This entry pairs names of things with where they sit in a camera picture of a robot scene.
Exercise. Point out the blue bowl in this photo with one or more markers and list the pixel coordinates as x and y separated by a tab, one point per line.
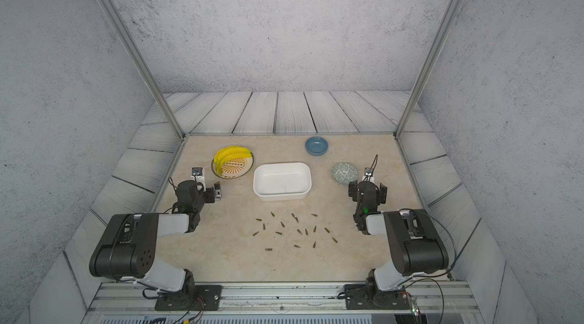
316	146

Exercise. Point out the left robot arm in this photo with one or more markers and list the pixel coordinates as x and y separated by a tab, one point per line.
127	248

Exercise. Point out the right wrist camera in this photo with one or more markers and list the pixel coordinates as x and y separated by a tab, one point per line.
368	175

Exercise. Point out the green patterned bowl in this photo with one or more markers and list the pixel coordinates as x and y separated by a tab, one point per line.
344	173

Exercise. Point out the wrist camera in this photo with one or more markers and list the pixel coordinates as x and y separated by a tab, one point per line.
198	174
368	175

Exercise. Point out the yellow bananas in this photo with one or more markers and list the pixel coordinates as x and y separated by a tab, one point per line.
228	150

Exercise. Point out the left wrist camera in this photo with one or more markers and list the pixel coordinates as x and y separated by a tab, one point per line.
198	174

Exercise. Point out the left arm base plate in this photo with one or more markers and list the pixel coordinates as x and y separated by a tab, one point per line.
198	297

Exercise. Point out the aluminium rail frame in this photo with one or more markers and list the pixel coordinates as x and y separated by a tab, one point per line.
290	302

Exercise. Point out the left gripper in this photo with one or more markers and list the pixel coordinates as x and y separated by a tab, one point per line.
211	198

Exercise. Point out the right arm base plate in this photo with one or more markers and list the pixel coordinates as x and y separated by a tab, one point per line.
366	297

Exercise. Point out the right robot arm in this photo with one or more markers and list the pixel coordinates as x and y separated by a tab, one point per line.
416	248

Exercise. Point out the white storage box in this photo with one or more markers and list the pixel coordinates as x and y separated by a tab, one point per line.
282	182

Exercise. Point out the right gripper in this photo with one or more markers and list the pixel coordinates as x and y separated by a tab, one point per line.
354	190

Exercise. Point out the patterned plate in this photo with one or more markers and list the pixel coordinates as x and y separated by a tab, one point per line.
233	166

